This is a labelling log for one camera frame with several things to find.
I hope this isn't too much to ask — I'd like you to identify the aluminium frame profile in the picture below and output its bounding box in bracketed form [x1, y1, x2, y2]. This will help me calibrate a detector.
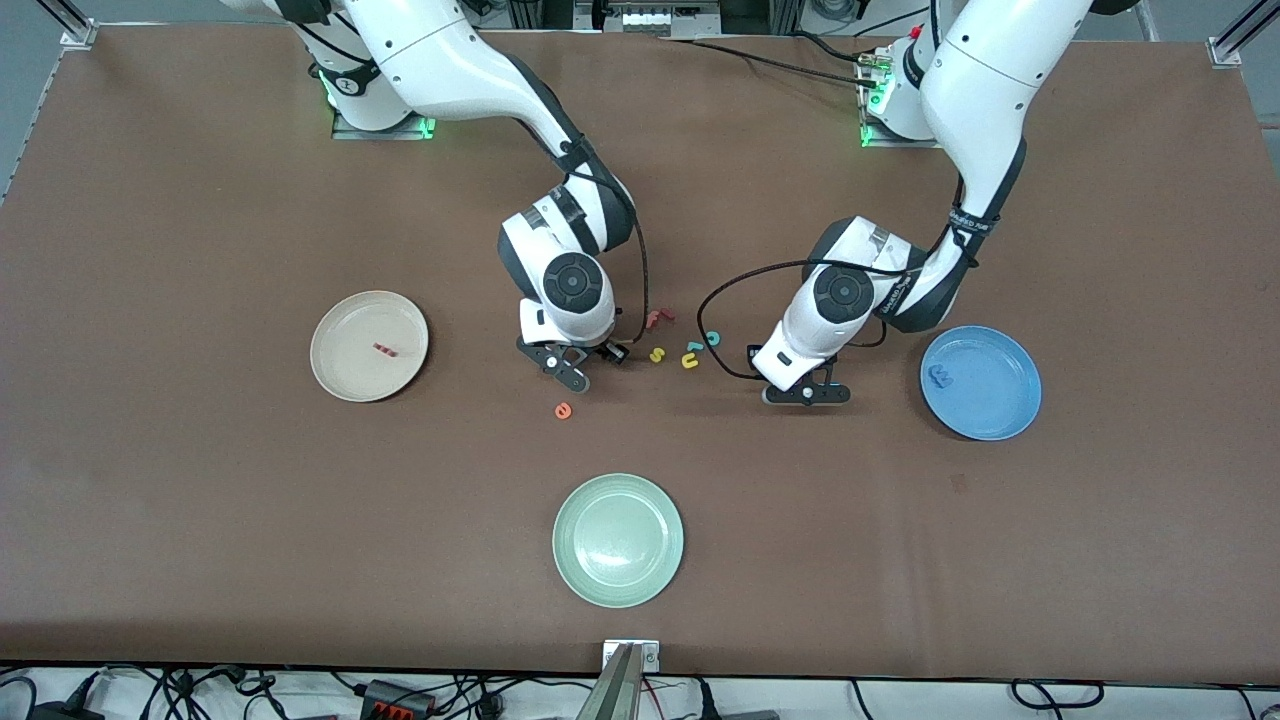
[40, 0, 99, 49]
[1208, 0, 1280, 67]

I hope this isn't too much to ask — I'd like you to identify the blue plate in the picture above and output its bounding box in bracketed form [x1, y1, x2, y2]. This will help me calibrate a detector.
[919, 325, 1044, 442]

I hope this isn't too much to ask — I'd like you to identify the small metal bracket plate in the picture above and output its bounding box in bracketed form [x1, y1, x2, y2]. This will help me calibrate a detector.
[602, 640, 661, 673]

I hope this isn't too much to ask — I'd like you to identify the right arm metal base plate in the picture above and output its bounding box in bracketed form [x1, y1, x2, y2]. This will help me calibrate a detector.
[331, 105, 439, 142]

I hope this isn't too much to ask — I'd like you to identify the short black table cable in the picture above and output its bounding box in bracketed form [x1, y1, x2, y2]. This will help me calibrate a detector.
[790, 32, 873, 63]

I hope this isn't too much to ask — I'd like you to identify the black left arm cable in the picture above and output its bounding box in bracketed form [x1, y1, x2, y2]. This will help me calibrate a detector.
[697, 180, 991, 383]

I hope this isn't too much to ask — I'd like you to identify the beige brown plate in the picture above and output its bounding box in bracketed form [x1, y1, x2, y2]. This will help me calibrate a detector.
[309, 290, 431, 404]

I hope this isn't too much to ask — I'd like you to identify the long black table cable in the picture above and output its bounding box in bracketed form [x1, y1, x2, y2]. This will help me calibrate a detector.
[660, 36, 881, 89]

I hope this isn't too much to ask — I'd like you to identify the grey metal post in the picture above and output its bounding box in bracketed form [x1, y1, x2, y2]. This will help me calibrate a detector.
[575, 645, 646, 720]

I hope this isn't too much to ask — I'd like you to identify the black looped floor cable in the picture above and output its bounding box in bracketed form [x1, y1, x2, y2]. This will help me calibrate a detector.
[1010, 680, 1106, 711]

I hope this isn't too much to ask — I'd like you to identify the metal rack with connectors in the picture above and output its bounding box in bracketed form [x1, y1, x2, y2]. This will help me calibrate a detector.
[575, 0, 723, 39]

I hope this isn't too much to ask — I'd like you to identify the pale green plate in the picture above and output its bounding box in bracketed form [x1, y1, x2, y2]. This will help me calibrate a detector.
[552, 473, 686, 609]

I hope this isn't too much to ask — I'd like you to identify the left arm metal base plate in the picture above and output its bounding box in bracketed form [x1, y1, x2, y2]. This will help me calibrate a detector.
[860, 60, 946, 151]

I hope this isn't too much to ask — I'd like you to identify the black red power strip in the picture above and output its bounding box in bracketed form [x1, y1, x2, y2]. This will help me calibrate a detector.
[360, 680, 436, 717]

